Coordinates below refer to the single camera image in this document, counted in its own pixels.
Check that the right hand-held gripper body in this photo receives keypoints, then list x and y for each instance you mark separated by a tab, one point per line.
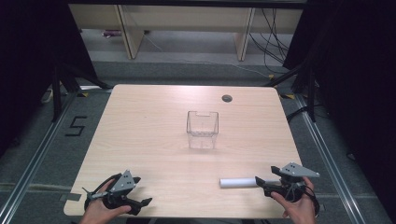
294	174

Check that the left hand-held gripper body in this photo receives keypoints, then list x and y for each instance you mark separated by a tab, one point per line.
122	183

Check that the white paper roll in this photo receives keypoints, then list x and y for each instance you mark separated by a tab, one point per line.
238	182

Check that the person's left hand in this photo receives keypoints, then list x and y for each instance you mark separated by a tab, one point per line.
101	211

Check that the person's right hand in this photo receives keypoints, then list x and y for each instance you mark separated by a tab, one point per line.
297	210

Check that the clear plastic container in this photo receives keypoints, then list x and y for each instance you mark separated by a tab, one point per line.
202	130

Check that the black metal stand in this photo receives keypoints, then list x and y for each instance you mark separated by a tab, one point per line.
56	93
311	93

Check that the black curtain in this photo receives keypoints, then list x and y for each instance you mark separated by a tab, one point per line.
28	68
358	77

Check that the pink object under desk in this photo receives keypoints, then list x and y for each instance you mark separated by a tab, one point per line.
111	33

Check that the light wooden desk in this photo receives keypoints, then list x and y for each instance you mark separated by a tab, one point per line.
186	18

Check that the metal floor rail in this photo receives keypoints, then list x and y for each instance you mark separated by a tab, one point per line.
34	161
330	155

